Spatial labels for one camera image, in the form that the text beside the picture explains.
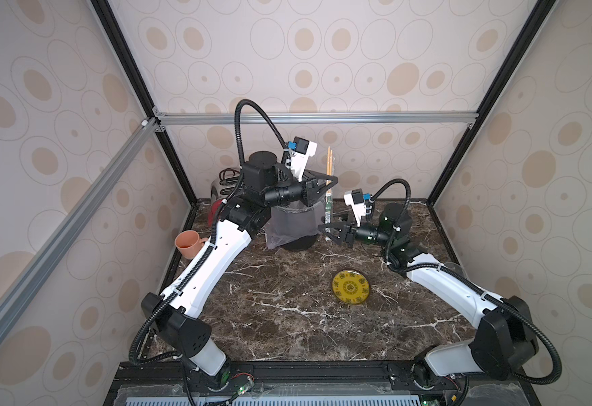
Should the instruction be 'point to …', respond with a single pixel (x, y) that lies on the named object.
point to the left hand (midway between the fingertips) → (343, 181)
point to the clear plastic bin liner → (293, 222)
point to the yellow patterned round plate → (350, 287)
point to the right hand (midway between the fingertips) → (331, 222)
